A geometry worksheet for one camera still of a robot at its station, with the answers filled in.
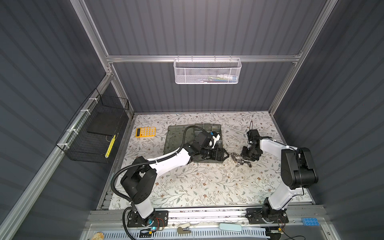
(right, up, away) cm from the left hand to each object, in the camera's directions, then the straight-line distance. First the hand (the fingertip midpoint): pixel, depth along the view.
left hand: (224, 154), depth 81 cm
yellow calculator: (-52, +11, +27) cm, 60 cm away
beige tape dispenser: (-21, -33, -11) cm, 41 cm away
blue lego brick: (+40, -30, -10) cm, 51 cm away
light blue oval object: (+1, -33, -10) cm, 34 cm away
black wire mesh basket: (-67, +11, -8) cm, 68 cm away
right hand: (+18, -5, +15) cm, 24 cm away
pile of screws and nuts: (+12, -6, +13) cm, 19 cm away
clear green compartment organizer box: (-31, +9, +28) cm, 42 cm away
